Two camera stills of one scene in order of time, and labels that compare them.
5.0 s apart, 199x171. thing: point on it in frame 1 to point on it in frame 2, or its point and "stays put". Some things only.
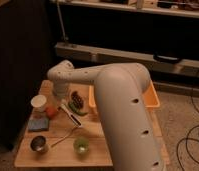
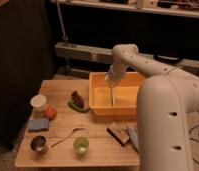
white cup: (38, 103) stays put
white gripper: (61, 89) to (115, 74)
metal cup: (39, 144) stays put
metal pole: (64, 37) stays put
